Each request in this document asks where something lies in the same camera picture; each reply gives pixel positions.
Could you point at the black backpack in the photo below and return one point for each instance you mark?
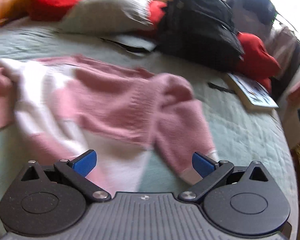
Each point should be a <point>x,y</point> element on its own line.
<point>200,30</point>

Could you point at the hanging dark coat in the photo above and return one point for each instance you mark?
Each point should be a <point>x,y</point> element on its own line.
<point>297,55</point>

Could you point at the hanging beige shirt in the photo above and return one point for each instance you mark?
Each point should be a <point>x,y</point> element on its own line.
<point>282,42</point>

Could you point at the grey green pillow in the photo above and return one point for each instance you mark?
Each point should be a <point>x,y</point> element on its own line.
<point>107,12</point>

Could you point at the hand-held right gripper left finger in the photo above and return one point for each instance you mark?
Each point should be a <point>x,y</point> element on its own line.
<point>86,163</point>

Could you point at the thick paperback book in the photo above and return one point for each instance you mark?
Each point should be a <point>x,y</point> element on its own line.
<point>255,92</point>

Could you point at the pink and white sweater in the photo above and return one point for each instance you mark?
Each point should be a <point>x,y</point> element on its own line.
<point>120,105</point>

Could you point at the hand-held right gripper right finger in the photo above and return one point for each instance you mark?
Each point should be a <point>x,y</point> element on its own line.
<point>203,165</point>

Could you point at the black garment on rack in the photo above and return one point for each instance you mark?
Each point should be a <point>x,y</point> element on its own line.
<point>257,5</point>

